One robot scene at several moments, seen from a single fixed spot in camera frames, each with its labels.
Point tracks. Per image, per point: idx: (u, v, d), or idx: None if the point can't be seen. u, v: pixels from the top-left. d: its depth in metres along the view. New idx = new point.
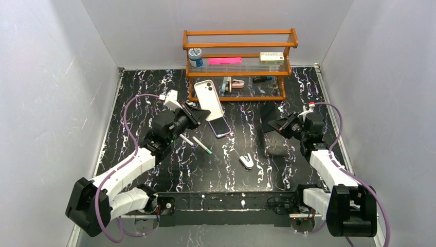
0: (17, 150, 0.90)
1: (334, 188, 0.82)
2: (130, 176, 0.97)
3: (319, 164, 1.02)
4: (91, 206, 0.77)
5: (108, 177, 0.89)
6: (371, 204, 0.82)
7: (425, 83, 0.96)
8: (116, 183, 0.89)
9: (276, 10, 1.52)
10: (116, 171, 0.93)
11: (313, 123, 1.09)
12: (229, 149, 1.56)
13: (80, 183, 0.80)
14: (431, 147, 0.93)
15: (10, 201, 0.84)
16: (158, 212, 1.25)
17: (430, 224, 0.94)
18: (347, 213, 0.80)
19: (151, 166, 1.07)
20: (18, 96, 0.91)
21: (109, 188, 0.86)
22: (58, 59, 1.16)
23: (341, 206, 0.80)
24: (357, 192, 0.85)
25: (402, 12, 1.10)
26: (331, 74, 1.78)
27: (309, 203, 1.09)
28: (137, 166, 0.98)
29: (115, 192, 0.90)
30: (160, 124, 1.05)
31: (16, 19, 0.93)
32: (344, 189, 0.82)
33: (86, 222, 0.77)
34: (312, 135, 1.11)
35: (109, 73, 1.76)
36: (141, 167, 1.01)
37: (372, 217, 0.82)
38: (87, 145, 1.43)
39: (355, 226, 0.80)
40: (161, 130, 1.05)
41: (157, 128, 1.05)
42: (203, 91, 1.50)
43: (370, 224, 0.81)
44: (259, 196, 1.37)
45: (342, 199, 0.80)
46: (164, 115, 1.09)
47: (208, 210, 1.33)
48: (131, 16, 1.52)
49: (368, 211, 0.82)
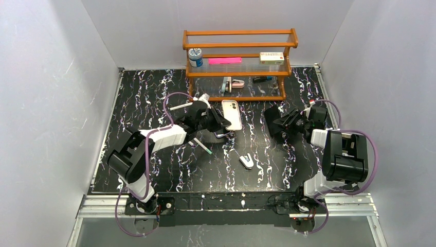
0: (18, 150, 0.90)
1: (329, 131, 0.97)
2: (168, 140, 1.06)
3: (318, 134, 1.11)
4: (139, 148, 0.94)
5: (153, 131, 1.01)
6: (364, 149, 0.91)
7: (425, 83, 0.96)
8: (159, 138, 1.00)
9: (276, 11, 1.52)
10: (159, 130, 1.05)
11: (316, 112, 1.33)
12: (229, 149, 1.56)
13: (129, 130, 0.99)
14: (431, 147, 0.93)
15: (9, 201, 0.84)
16: (158, 212, 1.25)
17: (430, 224, 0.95)
18: (339, 151, 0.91)
19: (181, 141, 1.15)
20: (19, 96, 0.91)
21: (155, 138, 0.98)
22: (58, 59, 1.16)
23: (334, 142, 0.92)
24: (350, 141, 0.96)
25: (401, 12, 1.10)
26: (331, 74, 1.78)
27: (309, 192, 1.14)
28: (174, 133, 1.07)
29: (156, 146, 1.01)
30: (195, 109, 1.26)
31: (16, 19, 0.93)
32: (339, 133, 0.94)
33: (128, 164, 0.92)
34: (315, 123, 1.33)
35: (110, 73, 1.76)
36: (176, 137, 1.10)
37: (365, 163, 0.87)
38: (88, 145, 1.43)
39: (346, 167, 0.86)
40: (195, 115, 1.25)
41: (191, 112, 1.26)
42: (228, 107, 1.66)
43: (361, 167, 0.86)
44: (259, 196, 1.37)
45: (334, 138, 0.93)
46: (200, 103, 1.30)
47: (208, 209, 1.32)
48: (131, 16, 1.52)
49: (360, 155, 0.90)
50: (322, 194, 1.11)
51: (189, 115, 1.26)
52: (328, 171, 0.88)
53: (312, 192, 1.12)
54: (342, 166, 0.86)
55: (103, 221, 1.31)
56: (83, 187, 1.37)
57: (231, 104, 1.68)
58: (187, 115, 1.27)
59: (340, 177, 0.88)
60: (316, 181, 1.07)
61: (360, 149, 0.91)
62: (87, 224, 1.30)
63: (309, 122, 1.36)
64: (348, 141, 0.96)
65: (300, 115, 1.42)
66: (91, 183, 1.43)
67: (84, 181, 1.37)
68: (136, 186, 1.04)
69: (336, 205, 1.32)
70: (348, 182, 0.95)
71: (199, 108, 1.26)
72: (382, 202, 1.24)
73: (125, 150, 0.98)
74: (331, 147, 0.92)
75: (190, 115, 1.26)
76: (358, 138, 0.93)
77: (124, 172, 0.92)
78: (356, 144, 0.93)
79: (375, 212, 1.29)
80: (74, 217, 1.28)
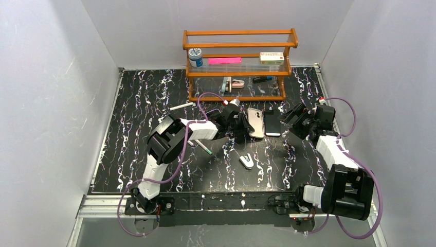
0: (18, 149, 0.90)
1: (333, 166, 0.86)
2: (202, 133, 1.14)
3: (324, 144, 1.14)
4: (178, 134, 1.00)
5: (194, 121, 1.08)
6: (369, 187, 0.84)
7: (424, 83, 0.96)
8: (198, 128, 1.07)
9: (276, 11, 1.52)
10: (196, 122, 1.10)
11: (324, 112, 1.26)
12: (229, 149, 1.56)
13: (171, 117, 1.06)
14: (431, 147, 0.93)
15: (9, 200, 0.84)
16: (158, 212, 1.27)
17: (430, 224, 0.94)
18: (340, 191, 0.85)
19: (211, 136, 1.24)
20: (19, 96, 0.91)
21: (195, 128, 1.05)
22: (58, 59, 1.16)
23: (339, 181, 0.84)
24: (356, 175, 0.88)
25: (401, 13, 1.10)
26: (331, 74, 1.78)
27: (308, 199, 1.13)
28: (210, 126, 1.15)
29: (193, 134, 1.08)
30: (228, 110, 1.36)
31: (16, 19, 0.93)
32: (344, 169, 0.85)
33: (166, 146, 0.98)
34: (322, 123, 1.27)
35: (110, 73, 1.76)
36: (208, 131, 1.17)
37: (366, 200, 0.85)
38: (88, 145, 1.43)
39: (346, 209, 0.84)
40: (228, 116, 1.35)
41: (224, 112, 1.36)
42: (252, 115, 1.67)
43: (363, 206, 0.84)
44: (259, 196, 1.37)
45: (339, 178, 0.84)
46: (232, 105, 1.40)
47: (208, 210, 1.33)
48: (131, 16, 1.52)
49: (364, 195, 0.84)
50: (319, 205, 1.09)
51: (222, 115, 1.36)
52: (329, 209, 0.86)
53: (310, 200, 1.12)
54: (342, 209, 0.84)
55: (103, 221, 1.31)
56: (83, 187, 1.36)
57: (256, 113, 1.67)
58: (220, 115, 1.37)
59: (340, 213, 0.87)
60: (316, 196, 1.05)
61: (365, 187, 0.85)
62: (87, 224, 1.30)
63: (316, 121, 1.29)
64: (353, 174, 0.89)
65: (307, 115, 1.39)
66: (91, 183, 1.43)
67: (84, 182, 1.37)
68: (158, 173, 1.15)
69: None
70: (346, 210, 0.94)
71: (232, 110, 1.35)
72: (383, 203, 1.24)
73: (164, 135, 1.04)
74: (335, 186, 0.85)
75: (223, 115, 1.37)
76: (365, 175, 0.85)
77: (161, 153, 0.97)
78: (361, 179, 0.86)
79: (375, 212, 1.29)
80: (74, 217, 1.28)
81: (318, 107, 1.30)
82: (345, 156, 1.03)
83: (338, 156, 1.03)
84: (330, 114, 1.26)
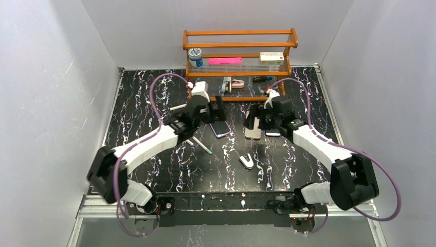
0: (18, 148, 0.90)
1: (334, 166, 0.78)
2: (153, 150, 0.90)
3: (302, 138, 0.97)
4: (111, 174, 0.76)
5: (130, 148, 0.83)
6: (368, 166, 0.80)
7: (425, 82, 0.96)
8: (137, 156, 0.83)
9: (276, 11, 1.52)
10: (139, 143, 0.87)
11: (282, 104, 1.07)
12: (229, 149, 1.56)
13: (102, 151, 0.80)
14: (431, 147, 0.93)
15: (9, 199, 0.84)
16: (158, 212, 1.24)
17: (431, 224, 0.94)
18: (351, 187, 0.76)
19: (173, 144, 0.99)
20: (19, 96, 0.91)
21: (130, 159, 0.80)
22: (58, 59, 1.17)
23: (347, 178, 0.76)
24: (351, 161, 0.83)
25: (401, 13, 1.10)
26: (331, 74, 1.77)
27: (312, 200, 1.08)
28: (158, 142, 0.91)
29: (134, 165, 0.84)
30: (192, 104, 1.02)
31: (16, 19, 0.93)
32: (343, 163, 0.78)
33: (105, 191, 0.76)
34: (285, 115, 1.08)
35: (109, 73, 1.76)
36: (162, 144, 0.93)
37: (373, 179, 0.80)
38: (87, 145, 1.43)
39: (363, 199, 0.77)
40: (193, 111, 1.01)
41: (188, 107, 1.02)
42: None
43: (373, 188, 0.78)
44: (259, 196, 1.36)
45: (344, 175, 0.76)
46: (198, 98, 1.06)
47: (208, 210, 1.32)
48: (130, 16, 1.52)
49: (369, 177, 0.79)
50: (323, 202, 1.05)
51: (186, 111, 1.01)
52: (349, 208, 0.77)
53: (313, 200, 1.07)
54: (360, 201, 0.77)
55: (103, 221, 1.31)
56: (83, 188, 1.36)
57: None
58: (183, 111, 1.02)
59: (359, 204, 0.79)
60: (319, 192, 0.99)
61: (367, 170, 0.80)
62: (87, 224, 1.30)
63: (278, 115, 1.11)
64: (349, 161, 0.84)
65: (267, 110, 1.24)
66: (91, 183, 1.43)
67: (84, 182, 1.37)
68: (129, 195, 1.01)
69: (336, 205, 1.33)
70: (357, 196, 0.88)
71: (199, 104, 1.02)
72: (383, 203, 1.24)
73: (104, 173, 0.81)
74: (346, 183, 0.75)
75: (187, 111, 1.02)
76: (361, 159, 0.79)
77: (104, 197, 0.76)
78: (359, 163, 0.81)
79: (375, 212, 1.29)
80: (74, 217, 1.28)
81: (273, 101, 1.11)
82: (330, 145, 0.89)
83: (325, 148, 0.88)
84: (289, 104, 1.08)
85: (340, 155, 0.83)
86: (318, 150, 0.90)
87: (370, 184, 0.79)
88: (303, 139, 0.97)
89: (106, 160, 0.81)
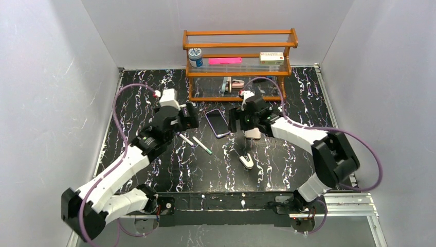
0: (18, 148, 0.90)
1: (313, 146, 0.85)
2: (122, 179, 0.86)
3: (281, 130, 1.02)
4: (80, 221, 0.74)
5: (95, 186, 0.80)
6: (345, 141, 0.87)
7: (425, 82, 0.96)
8: (103, 193, 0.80)
9: (276, 11, 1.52)
10: (103, 178, 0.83)
11: (256, 103, 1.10)
12: (229, 149, 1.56)
13: (65, 196, 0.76)
14: (431, 147, 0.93)
15: (10, 199, 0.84)
16: (158, 212, 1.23)
17: (431, 224, 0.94)
18: (332, 163, 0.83)
19: (145, 165, 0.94)
20: (19, 96, 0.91)
21: (95, 200, 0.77)
22: (58, 59, 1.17)
23: (327, 156, 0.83)
24: (329, 139, 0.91)
25: (401, 13, 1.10)
26: (331, 74, 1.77)
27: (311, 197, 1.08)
28: (125, 171, 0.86)
29: (104, 200, 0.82)
30: (162, 116, 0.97)
31: (16, 19, 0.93)
32: (321, 143, 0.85)
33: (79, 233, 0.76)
34: (261, 112, 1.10)
35: (109, 73, 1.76)
36: (131, 170, 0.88)
37: (351, 152, 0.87)
38: (87, 145, 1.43)
39: (345, 172, 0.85)
40: (163, 124, 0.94)
41: (158, 120, 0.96)
42: None
43: (353, 159, 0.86)
44: (259, 196, 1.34)
45: (323, 153, 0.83)
46: (168, 109, 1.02)
47: (208, 210, 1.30)
48: (131, 16, 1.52)
49: (347, 150, 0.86)
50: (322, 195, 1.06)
51: (156, 124, 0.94)
52: (335, 182, 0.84)
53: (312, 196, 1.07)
54: (343, 175, 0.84)
55: None
56: None
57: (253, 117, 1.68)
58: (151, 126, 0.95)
59: (345, 178, 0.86)
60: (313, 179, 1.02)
61: (344, 145, 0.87)
62: None
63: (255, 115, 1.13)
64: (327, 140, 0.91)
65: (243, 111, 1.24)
66: None
67: (84, 182, 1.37)
68: (124, 211, 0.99)
69: (336, 205, 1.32)
70: None
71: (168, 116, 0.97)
72: (382, 202, 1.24)
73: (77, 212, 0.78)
74: (327, 160, 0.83)
75: (157, 124, 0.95)
76: (335, 136, 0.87)
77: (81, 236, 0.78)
78: (335, 141, 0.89)
79: (375, 212, 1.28)
80: None
81: (247, 102, 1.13)
82: (307, 130, 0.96)
83: (303, 133, 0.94)
84: (261, 101, 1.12)
85: (319, 136, 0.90)
86: (297, 136, 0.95)
87: (350, 157, 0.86)
88: (282, 130, 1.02)
89: (74, 203, 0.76)
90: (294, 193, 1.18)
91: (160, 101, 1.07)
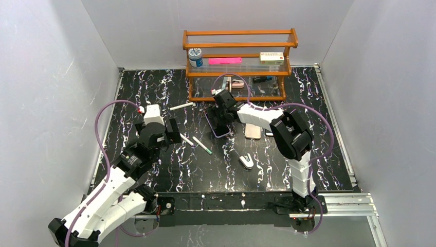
0: (18, 148, 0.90)
1: (272, 125, 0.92)
2: (107, 204, 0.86)
3: (246, 115, 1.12)
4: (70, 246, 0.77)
5: (78, 215, 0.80)
6: (300, 117, 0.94)
7: (424, 82, 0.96)
8: (88, 221, 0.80)
9: (276, 11, 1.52)
10: (87, 206, 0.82)
11: (221, 96, 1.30)
12: (229, 149, 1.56)
13: (51, 227, 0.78)
14: (431, 147, 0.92)
15: (11, 199, 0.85)
16: (158, 212, 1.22)
17: (431, 224, 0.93)
18: (288, 137, 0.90)
19: (131, 184, 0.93)
20: (19, 96, 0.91)
21: (80, 229, 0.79)
22: (58, 59, 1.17)
23: (284, 132, 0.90)
24: (286, 117, 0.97)
25: (401, 13, 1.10)
26: (331, 74, 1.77)
27: (300, 189, 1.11)
28: (109, 195, 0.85)
29: (91, 226, 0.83)
30: (147, 133, 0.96)
31: (16, 19, 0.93)
32: (278, 121, 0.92)
33: None
34: (226, 103, 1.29)
35: (109, 73, 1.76)
36: (116, 192, 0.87)
37: (305, 126, 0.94)
38: (87, 145, 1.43)
39: (302, 145, 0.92)
40: (148, 141, 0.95)
41: (143, 137, 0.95)
42: None
43: (308, 133, 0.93)
44: (259, 196, 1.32)
45: (279, 129, 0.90)
46: (155, 125, 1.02)
47: (208, 210, 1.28)
48: (131, 16, 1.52)
49: (302, 125, 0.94)
50: (310, 181, 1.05)
51: (141, 141, 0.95)
52: (294, 155, 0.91)
53: (303, 189, 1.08)
54: (300, 147, 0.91)
55: None
56: (83, 188, 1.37)
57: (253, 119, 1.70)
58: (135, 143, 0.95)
59: (302, 150, 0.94)
60: (292, 162, 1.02)
61: (299, 120, 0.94)
62: None
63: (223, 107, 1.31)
64: (284, 118, 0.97)
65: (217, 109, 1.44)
66: (91, 183, 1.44)
67: (84, 182, 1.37)
68: (122, 219, 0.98)
69: (335, 205, 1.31)
70: (308, 148, 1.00)
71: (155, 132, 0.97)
72: (382, 202, 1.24)
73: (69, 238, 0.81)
74: (284, 136, 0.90)
75: (142, 141, 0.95)
76: (290, 113, 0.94)
77: None
78: (291, 118, 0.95)
79: (375, 212, 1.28)
80: None
81: (216, 96, 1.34)
82: (267, 112, 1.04)
83: (262, 113, 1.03)
84: (226, 94, 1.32)
85: (275, 116, 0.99)
86: (258, 118, 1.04)
87: (305, 130, 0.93)
88: (247, 115, 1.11)
89: (62, 231, 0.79)
90: (292, 193, 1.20)
91: (144, 116, 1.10)
